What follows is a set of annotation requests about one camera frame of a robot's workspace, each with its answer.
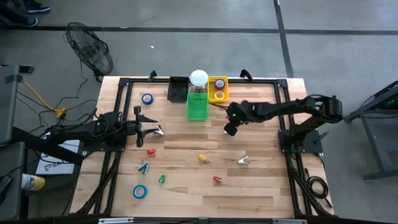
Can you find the black diagonal beam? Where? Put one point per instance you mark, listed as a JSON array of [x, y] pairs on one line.
[[46, 146]]

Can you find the yellow white spray can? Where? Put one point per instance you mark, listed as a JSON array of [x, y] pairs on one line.
[[32, 182]]

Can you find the light blue tape roll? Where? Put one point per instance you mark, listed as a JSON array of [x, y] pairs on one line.
[[134, 192]]

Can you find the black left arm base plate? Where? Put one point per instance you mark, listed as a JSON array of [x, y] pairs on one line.
[[102, 148]]

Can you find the grey metal stand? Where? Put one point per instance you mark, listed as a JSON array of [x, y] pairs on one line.
[[371, 137]]

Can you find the yellow staple remover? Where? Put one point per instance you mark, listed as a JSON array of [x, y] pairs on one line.
[[202, 158]]

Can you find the teal staple remover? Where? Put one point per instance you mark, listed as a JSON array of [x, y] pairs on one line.
[[143, 168]]

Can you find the green plastic basket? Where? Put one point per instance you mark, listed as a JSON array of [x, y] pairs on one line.
[[197, 109]]

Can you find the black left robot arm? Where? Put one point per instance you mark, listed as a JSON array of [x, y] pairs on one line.
[[87, 129]]

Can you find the white paper sign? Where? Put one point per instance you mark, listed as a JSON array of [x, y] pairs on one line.
[[59, 166]]

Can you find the person's shoe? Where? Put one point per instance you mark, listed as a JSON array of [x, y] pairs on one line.
[[31, 21], [37, 7]]

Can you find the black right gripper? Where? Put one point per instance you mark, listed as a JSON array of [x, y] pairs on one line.
[[239, 112]]

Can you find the person's leg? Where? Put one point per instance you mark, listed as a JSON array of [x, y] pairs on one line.
[[9, 14]]

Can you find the black floor fan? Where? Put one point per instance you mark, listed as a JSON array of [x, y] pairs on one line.
[[90, 49]]

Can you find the white dome desk lamp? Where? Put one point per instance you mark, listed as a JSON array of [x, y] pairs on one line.
[[199, 77]]

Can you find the green mini stapler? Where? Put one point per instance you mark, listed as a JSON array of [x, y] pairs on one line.
[[162, 179]]

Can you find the dark blue tape roll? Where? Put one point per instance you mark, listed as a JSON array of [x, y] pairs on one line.
[[143, 99]]

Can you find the black table clamp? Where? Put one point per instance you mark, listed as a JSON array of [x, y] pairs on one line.
[[152, 75], [246, 74]]

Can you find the red staple remover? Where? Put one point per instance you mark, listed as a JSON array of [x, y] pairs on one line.
[[216, 179]]

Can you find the red mini stapler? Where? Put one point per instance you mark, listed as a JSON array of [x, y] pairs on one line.
[[151, 151]]

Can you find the grey equipment cabinet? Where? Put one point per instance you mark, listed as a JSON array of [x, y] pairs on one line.
[[11, 161], [7, 109]]

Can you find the white metal bracket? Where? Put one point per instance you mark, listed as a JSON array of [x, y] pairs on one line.
[[115, 220], [289, 221]]

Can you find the yellow tape roll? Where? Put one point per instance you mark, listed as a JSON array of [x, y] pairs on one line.
[[215, 95]]

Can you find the black aluminium table frame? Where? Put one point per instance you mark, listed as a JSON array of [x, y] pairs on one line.
[[255, 81]]

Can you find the purple tape roll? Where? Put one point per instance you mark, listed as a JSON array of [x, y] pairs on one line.
[[215, 84]]

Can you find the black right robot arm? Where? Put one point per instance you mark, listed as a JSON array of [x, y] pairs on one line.
[[280, 109]]

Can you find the black plastic basket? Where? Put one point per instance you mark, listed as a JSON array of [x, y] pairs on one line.
[[178, 90]]

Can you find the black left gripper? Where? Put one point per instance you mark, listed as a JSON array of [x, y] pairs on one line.
[[138, 127]]

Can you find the yellow plastic basket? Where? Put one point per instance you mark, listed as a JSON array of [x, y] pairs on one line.
[[211, 96]]

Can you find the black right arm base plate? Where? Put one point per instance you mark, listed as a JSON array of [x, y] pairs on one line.
[[314, 146]]

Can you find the silver staple remover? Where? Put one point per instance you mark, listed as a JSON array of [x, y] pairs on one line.
[[160, 132], [243, 160]]

